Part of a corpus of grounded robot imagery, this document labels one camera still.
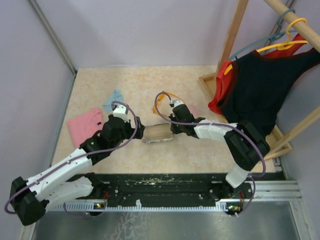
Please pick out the red tank top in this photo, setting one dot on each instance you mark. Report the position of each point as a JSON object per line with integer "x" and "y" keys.
{"x": 225, "y": 73}

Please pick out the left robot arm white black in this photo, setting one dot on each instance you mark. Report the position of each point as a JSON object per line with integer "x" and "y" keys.
{"x": 31, "y": 198}

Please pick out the orange sunglasses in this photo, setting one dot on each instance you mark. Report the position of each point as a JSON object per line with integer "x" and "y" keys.
{"x": 161, "y": 97}

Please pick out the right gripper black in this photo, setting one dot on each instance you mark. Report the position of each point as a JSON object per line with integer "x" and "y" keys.
{"x": 176, "y": 130}

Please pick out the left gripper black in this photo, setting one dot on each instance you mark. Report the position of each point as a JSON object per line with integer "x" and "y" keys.
{"x": 131, "y": 130}

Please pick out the yellow hanger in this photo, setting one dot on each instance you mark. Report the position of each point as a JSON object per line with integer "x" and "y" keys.
{"x": 286, "y": 32}

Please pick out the pink folded garment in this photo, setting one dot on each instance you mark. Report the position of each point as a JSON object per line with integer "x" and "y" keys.
{"x": 85, "y": 125}

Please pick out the navy tank top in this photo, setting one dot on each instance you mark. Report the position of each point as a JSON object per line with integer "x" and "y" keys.
{"x": 260, "y": 85}

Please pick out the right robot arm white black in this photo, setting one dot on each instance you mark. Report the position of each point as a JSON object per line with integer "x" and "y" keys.
{"x": 246, "y": 145}

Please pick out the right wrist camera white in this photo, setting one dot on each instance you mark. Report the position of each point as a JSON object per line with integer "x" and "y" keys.
{"x": 176, "y": 103}

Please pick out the newspaper print glasses case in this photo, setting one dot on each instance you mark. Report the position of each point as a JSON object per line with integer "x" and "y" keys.
{"x": 157, "y": 133}

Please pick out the pink glasses case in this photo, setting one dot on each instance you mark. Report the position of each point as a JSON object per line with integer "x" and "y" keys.
{"x": 193, "y": 110}

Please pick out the teal hanger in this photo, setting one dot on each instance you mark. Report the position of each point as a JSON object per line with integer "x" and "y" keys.
{"x": 272, "y": 37}

